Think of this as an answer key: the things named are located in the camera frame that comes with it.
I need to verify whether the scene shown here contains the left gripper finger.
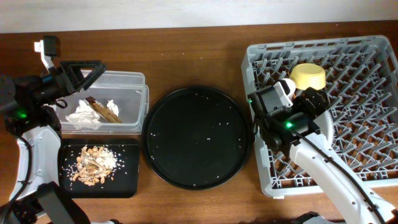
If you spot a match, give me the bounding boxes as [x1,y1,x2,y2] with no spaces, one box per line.
[60,60,104,74]
[74,64,107,91]

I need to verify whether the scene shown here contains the yellow bowl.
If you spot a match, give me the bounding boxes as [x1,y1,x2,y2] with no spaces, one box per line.
[289,63,326,90]

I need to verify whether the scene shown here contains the pink plastic cup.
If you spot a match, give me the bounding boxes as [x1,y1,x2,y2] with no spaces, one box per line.
[279,78,296,97]

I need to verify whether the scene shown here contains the white tissue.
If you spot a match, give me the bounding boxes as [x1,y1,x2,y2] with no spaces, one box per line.
[65,100,108,123]

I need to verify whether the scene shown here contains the gold coffee sachet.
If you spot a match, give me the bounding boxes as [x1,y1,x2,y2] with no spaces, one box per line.
[85,96,122,123]

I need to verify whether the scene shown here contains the food scraps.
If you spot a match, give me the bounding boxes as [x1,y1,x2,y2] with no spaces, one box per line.
[64,145,125,186]

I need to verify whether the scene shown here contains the grey round plate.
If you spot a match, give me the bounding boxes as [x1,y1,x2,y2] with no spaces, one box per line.
[314,111,334,147]

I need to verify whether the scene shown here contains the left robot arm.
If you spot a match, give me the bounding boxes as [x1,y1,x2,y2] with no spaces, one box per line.
[1,60,106,223]

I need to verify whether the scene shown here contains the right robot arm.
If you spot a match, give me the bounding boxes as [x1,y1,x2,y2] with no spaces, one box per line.
[249,86,397,223]

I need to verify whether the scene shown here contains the grey dishwasher rack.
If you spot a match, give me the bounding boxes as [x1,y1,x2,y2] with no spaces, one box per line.
[241,35,397,188]

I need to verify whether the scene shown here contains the clear plastic bin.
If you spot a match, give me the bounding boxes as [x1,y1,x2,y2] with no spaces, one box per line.
[52,71,149,135]

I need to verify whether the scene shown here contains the black rectangular tray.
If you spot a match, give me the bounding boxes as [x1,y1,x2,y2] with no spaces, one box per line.
[58,138,141,198]

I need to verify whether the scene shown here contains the round black serving tray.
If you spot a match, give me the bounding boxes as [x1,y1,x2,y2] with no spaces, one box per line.
[142,86,253,190]

